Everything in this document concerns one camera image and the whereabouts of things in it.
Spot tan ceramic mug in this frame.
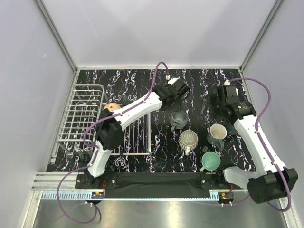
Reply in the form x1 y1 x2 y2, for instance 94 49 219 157
103 102 121 112

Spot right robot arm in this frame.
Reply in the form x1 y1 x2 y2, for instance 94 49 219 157
211 85 298 205

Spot metal wire dish rack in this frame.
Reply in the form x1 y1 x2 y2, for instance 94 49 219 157
56 84 151 159

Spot white slotted cable duct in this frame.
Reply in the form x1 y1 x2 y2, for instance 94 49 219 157
42 191 104 200

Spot dark green cup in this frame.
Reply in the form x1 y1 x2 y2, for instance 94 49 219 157
224 122 238 135

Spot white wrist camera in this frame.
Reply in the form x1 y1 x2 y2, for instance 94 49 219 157
165 77 179 87
224 80 238 97

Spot ribbed grey mug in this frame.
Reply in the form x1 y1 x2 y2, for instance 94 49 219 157
178 130 198 156

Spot mint green mug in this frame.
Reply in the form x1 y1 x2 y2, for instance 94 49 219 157
199 152 221 172

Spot dark mug cream interior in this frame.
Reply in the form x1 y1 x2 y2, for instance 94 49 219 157
207 124 227 149

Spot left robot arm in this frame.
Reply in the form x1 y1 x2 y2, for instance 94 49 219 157
84 78 190 189

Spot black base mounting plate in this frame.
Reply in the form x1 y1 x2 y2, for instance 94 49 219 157
75 172 240 191

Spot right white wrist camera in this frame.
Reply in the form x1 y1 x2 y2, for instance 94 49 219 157
224 80 238 97

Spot grey glazed mug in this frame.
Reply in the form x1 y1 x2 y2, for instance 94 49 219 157
170 111 188 132

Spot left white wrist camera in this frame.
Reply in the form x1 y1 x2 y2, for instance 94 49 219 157
165 77 179 87

